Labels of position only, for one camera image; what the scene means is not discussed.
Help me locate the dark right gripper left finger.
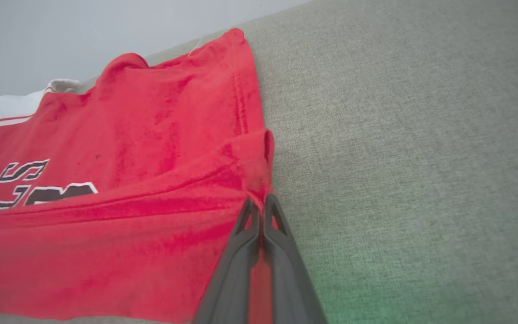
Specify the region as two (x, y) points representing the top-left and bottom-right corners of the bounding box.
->
(193, 197), (260, 324)

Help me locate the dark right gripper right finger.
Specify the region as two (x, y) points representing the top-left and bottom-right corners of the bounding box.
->
(263, 194), (327, 324)

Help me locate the red and white basketball jersey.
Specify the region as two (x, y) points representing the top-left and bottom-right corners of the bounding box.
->
(0, 28), (276, 324)

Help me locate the grey fabric sofa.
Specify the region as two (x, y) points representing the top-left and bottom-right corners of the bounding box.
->
(0, 0), (518, 324)

